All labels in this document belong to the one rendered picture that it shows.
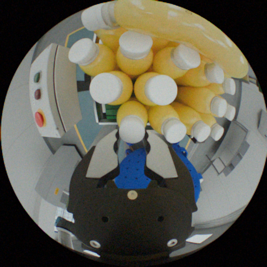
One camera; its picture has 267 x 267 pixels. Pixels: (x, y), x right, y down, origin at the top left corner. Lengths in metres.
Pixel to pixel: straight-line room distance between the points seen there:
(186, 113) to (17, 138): 2.78
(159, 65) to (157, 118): 0.10
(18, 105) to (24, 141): 0.90
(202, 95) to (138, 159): 0.26
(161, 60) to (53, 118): 0.21
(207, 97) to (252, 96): 3.35
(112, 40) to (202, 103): 0.22
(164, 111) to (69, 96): 0.21
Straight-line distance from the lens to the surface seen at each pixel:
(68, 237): 0.66
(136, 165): 0.26
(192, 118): 0.19
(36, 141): 2.84
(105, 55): 0.15
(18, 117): 2.72
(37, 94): 0.19
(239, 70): 0.15
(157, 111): 0.16
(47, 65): 0.19
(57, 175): 1.77
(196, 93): 0.22
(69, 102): 0.21
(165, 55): 0.15
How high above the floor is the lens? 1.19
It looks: 58 degrees down
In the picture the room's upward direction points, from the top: 177 degrees clockwise
